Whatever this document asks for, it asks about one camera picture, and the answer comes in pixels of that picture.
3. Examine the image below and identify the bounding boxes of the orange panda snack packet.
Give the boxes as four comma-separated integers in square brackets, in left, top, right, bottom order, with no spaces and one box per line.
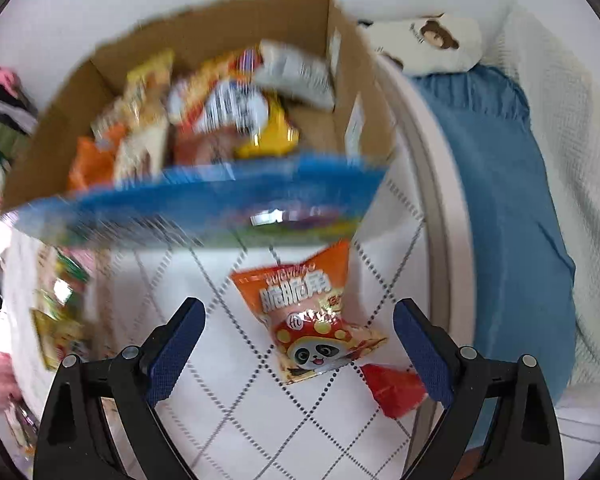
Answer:
[229,239,389,386]

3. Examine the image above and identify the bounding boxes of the hanging clothes on rack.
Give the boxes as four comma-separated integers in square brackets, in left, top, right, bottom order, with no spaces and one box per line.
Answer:
[0,72,40,203]

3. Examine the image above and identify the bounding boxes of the cardboard box blue print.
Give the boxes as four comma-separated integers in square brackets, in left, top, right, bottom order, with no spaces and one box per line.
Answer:
[0,0,400,252]

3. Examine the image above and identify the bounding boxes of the green snack packet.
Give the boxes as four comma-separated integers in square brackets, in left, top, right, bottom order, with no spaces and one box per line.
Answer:
[50,250,94,302]

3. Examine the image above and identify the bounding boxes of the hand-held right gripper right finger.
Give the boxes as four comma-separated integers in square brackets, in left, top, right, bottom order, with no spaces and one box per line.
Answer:
[392,297,566,480]

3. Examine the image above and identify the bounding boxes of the bear print pillow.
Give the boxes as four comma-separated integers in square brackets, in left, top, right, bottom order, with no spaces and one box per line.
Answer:
[357,12,484,74]

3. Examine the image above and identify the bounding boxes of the red triangular snack packet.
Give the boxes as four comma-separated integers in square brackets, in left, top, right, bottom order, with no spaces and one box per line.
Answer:
[359,363,430,420]

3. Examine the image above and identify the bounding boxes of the white snack packet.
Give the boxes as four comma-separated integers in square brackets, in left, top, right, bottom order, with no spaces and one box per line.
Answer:
[252,39,337,111]

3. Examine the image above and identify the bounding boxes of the blue bed sheet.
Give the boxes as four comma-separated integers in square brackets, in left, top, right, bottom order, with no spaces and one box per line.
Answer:
[409,64,579,453]

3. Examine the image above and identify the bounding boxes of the yellow biscuit packet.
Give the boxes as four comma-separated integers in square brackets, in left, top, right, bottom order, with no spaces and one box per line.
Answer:
[91,49,177,142]

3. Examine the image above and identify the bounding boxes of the yellow cartoon face snack packet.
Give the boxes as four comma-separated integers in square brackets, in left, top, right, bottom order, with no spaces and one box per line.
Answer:
[32,304,89,372]

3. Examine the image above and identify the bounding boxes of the yellow instant noodle packet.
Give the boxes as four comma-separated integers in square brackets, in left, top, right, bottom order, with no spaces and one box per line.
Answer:
[166,50,301,162]

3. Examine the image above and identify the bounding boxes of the white patterned quilt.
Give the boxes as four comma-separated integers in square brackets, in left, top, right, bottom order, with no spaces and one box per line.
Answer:
[0,50,477,480]

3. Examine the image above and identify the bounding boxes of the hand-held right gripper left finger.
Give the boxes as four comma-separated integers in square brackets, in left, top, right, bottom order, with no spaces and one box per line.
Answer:
[32,297,207,480]

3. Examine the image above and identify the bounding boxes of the white waffle blanket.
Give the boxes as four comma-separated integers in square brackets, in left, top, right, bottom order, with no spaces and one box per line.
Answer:
[479,4,600,443]

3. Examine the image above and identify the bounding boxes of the pink plush item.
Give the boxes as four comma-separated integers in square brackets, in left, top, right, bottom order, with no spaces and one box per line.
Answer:
[0,64,22,92]

